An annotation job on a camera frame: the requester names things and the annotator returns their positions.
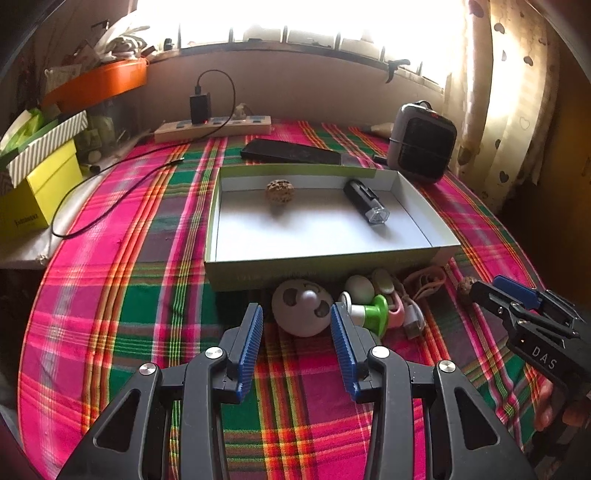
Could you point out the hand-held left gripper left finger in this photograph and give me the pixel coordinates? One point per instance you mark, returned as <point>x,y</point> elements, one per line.
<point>249,350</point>

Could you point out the white cloth bundle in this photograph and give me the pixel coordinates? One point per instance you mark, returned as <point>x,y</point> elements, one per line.
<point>122,44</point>

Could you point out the white plug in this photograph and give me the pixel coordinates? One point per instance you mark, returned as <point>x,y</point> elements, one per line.
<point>240,112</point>

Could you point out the white egg-shaped object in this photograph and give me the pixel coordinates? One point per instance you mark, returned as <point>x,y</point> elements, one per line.
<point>360,287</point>

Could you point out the person's right hand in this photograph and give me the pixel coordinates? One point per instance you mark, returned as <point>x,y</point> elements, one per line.
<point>545,406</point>

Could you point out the beige power strip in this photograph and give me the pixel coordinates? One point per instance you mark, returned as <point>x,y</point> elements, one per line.
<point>212,128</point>

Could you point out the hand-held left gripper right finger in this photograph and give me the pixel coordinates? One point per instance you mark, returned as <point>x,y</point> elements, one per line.
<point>344,355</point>

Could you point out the dark window sill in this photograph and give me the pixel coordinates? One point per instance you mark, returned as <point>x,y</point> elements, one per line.
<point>300,48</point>

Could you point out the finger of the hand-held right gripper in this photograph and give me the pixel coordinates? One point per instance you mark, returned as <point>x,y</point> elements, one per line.
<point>487,297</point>
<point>517,287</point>

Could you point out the plaid tablecloth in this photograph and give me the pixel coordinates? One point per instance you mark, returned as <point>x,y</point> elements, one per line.
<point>138,277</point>

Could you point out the small wrinkled walnut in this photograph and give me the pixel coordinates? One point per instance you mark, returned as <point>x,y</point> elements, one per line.
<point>466,290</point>

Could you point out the striped box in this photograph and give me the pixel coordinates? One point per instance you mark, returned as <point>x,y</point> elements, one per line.
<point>51,141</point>

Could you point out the yellow-green box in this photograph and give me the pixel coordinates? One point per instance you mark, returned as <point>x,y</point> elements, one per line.
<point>41,194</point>

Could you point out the brush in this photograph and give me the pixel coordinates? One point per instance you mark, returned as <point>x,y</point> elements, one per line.
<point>376,129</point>

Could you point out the black phone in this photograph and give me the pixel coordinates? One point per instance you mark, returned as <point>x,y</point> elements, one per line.
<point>291,152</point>

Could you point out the shallow cardboard box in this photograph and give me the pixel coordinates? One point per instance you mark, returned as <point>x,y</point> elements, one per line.
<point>300,226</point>

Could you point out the black flashlight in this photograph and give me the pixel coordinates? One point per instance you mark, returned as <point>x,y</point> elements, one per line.
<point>367,203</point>

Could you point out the grey space heater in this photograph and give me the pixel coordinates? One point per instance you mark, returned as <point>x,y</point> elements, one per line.
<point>422,143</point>

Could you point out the black charger adapter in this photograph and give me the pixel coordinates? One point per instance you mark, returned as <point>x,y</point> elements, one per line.
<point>200,107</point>

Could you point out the large wrinkled walnut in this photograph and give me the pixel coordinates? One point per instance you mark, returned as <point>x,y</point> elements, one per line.
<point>279,190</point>

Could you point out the white panda-face gadget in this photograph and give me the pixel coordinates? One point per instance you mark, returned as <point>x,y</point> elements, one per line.
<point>300,318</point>

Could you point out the beige oval clip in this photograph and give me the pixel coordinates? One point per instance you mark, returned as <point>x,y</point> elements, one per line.
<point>383,280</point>

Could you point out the heart-print curtain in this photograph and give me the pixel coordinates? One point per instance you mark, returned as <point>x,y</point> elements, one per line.
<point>508,92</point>

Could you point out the orange tray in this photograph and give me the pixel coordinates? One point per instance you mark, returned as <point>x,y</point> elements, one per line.
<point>101,83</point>

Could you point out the pink plastic clip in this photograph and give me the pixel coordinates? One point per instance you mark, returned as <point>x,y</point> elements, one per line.
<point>396,316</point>

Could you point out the white and green spool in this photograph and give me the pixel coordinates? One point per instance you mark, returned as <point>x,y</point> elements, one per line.
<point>364,314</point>

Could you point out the black window hook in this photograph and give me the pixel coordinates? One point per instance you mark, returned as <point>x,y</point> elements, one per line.
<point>395,69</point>

